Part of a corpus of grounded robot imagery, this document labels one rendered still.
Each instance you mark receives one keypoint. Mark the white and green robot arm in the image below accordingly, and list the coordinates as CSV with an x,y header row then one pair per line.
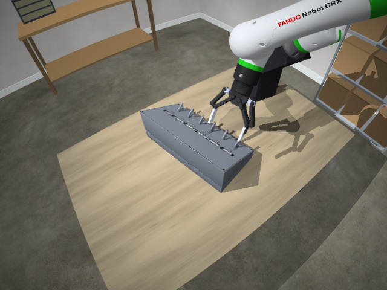
x,y
305,26

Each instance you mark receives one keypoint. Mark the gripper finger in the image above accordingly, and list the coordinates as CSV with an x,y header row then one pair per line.
x,y
215,106
247,119

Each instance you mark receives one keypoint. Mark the grey switch console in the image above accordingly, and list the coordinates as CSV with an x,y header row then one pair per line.
x,y
201,146

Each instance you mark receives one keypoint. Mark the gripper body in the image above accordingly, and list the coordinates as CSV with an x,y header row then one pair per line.
x,y
240,91

